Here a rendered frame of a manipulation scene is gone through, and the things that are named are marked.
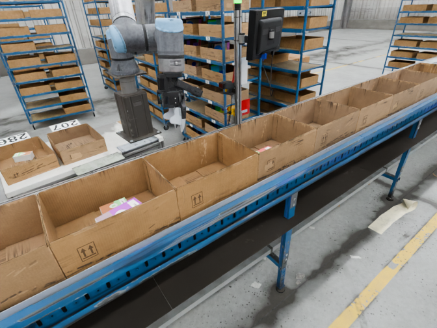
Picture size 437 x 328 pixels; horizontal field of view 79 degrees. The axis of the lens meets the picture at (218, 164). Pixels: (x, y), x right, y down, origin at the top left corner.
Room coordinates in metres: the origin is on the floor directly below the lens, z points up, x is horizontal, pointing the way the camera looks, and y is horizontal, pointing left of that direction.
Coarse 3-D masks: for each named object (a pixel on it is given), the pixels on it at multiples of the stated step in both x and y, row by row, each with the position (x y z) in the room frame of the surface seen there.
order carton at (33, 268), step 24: (0, 216) 0.68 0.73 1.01; (24, 216) 0.71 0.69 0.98; (0, 240) 0.66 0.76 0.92; (24, 240) 0.69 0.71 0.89; (0, 264) 0.45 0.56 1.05; (24, 264) 0.47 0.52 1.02; (48, 264) 0.50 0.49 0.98; (0, 288) 0.43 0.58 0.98; (24, 288) 0.46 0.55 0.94; (0, 312) 0.42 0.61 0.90
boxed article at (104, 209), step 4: (116, 200) 0.84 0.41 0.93; (120, 200) 0.84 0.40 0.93; (124, 200) 0.84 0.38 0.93; (108, 204) 0.82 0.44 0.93; (112, 204) 0.82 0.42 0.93; (116, 204) 0.81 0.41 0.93; (120, 204) 0.81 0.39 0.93; (100, 208) 0.80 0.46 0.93; (104, 208) 0.79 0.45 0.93; (108, 208) 0.79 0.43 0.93; (112, 208) 0.79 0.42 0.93; (104, 212) 0.77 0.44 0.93
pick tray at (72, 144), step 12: (60, 132) 1.81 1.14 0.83; (72, 132) 1.85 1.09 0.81; (84, 132) 1.90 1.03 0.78; (96, 132) 1.75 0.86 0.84; (60, 144) 1.75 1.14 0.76; (72, 144) 1.74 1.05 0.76; (84, 144) 1.55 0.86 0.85; (96, 144) 1.60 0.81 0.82; (60, 156) 1.47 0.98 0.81; (72, 156) 1.49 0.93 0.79; (84, 156) 1.54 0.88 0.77
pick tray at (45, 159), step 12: (12, 144) 1.62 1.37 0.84; (24, 144) 1.66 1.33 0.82; (36, 144) 1.70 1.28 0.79; (0, 156) 1.56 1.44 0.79; (12, 156) 1.60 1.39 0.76; (36, 156) 1.59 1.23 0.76; (48, 156) 1.42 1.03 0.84; (0, 168) 1.45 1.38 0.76; (12, 168) 1.30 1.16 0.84; (24, 168) 1.33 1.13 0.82; (36, 168) 1.37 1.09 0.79; (48, 168) 1.41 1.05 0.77; (12, 180) 1.28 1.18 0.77
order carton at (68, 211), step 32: (64, 192) 0.79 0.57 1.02; (96, 192) 0.85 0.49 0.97; (128, 192) 0.92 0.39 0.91; (160, 192) 0.86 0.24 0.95; (64, 224) 0.76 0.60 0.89; (96, 224) 0.58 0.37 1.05; (128, 224) 0.63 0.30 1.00; (160, 224) 0.69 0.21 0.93; (64, 256) 0.52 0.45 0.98; (96, 256) 0.57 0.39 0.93
